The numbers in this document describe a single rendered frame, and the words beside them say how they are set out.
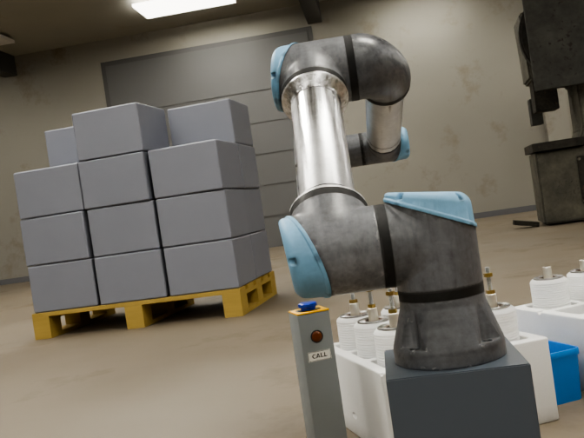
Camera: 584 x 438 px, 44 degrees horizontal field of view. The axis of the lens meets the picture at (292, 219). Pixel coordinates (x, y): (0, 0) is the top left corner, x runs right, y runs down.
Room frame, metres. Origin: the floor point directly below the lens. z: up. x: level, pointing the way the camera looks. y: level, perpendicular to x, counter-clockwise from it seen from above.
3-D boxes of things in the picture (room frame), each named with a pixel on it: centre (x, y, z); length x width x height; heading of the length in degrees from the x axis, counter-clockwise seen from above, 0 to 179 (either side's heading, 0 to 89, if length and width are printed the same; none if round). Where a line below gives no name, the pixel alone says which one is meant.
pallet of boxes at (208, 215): (4.36, 0.85, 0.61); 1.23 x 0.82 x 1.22; 78
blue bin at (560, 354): (1.79, -0.52, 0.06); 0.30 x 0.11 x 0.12; 17
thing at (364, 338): (1.65, -0.15, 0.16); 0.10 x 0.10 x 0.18
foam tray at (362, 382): (1.68, -0.26, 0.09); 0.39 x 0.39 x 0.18; 16
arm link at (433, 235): (0.99, -0.18, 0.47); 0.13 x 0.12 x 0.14; 86
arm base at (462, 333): (0.99, -0.19, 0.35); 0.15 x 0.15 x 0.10
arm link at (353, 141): (1.67, -0.12, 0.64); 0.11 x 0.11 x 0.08; 86
